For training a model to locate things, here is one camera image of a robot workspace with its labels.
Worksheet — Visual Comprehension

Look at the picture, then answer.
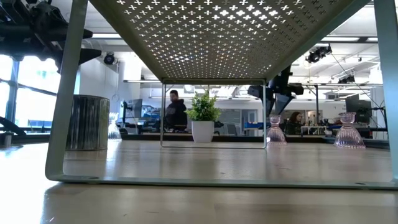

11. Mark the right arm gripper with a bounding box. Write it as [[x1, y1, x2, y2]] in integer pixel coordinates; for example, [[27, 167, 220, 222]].
[[248, 77, 305, 116]]

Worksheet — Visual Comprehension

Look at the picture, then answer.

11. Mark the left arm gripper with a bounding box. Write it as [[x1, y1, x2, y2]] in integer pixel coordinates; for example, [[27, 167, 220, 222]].
[[29, 0, 103, 75]]

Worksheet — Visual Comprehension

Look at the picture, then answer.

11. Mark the pink glass candlestick holder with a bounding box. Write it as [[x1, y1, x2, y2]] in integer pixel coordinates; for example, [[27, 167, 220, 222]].
[[333, 111, 366, 149], [266, 114, 287, 144]]

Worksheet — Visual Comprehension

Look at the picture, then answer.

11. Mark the silver ribbed candle holder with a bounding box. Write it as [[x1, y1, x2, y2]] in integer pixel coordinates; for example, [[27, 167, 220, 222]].
[[65, 95, 111, 152]]

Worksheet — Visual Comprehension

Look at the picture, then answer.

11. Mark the clear glass candlestick holder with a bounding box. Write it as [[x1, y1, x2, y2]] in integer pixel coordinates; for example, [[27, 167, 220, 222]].
[[108, 112, 123, 141]]

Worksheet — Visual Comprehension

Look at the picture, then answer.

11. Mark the ceiling light strip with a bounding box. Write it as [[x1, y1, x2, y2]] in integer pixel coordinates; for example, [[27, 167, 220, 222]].
[[91, 33, 122, 39], [321, 36, 379, 43]]

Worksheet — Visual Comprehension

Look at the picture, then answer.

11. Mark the person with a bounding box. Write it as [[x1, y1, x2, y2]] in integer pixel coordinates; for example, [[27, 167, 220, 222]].
[[284, 111, 304, 136], [164, 90, 188, 133]]

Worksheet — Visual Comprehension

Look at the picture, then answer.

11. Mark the blue storage bin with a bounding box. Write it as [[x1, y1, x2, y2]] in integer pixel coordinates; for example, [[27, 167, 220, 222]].
[[244, 121, 265, 130]]

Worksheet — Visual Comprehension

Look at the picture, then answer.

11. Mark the green plant in white pot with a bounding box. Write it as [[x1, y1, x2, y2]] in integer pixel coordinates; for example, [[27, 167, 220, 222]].
[[185, 90, 222, 143]]

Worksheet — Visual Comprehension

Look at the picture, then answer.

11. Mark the grey computer monitor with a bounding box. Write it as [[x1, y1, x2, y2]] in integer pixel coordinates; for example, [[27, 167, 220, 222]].
[[123, 98, 143, 119]]

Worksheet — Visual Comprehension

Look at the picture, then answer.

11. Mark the green perforated metal shelf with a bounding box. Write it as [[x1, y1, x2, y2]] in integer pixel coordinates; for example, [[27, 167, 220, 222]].
[[45, 0, 398, 190]]

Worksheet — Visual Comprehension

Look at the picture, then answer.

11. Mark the black computer monitor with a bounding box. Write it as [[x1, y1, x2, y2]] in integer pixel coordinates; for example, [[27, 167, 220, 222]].
[[345, 93, 373, 124]]

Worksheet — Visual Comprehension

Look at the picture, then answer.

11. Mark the black aluminium table frame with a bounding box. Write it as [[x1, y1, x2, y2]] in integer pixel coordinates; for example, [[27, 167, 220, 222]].
[[0, 132, 390, 150]]

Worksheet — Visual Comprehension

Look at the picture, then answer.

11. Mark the black overhead camera rig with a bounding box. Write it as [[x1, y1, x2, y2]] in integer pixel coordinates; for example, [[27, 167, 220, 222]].
[[305, 44, 333, 64]]

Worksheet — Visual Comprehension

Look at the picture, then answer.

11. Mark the black curved bracket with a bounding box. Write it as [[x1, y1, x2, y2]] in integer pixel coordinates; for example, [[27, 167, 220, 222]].
[[0, 116, 27, 137]]

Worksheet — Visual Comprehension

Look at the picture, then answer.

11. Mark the grey cylindrical post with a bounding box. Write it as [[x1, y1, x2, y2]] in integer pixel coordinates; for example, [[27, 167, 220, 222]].
[[0, 132, 13, 147]]

